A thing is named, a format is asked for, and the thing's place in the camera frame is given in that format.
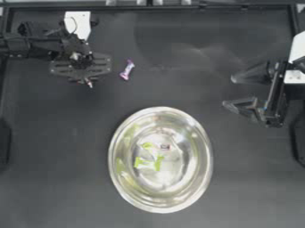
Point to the purple candy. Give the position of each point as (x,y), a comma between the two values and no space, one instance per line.
(127,69)

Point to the steel bowl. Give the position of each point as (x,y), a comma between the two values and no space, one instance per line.
(190,190)

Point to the grey frame bracket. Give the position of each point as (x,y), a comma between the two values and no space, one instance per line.
(111,2)
(158,2)
(140,2)
(186,2)

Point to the green candy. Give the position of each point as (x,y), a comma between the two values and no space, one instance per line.
(150,147)
(146,163)

